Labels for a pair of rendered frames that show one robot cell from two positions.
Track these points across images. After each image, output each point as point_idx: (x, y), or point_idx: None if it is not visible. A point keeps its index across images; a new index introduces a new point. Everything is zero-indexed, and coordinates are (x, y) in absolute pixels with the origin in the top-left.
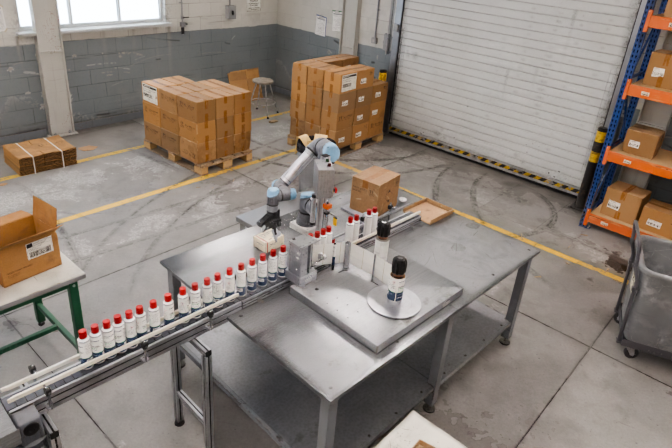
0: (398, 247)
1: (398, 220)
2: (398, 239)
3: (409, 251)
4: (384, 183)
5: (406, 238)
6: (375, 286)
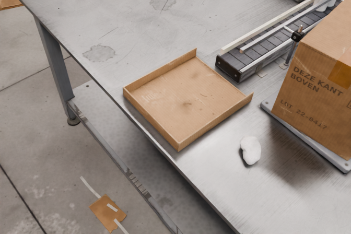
0: (266, 4)
1: (273, 21)
2: (265, 20)
3: None
4: (341, 2)
5: (250, 22)
6: None
